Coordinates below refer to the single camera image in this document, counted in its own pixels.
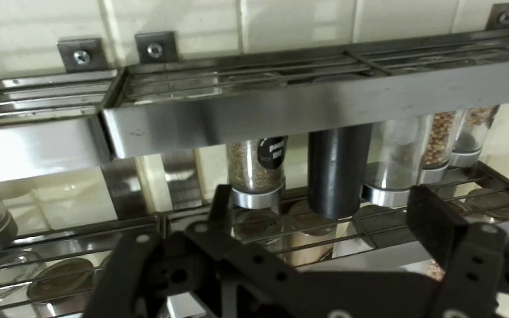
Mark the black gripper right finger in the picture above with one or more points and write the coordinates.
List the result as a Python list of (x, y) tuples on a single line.
[(475, 258)]

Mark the clear pepper grinder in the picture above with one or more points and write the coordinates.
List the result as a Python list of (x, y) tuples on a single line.
[(397, 159)]

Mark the black label spice jar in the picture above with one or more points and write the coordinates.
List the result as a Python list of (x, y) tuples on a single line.
[(247, 169)]

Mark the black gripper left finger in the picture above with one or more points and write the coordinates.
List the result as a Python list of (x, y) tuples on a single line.
[(141, 265)]

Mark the seed filled glass jar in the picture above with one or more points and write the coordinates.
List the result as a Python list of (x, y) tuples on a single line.
[(440, 138), (475, 125)]

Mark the stainless steel wall rack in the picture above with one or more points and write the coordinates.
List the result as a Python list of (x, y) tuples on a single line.
[(30, 146), (77, 231), (265, 115)]

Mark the black cylindrical container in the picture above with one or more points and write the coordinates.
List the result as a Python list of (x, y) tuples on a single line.
[(336, 176)]

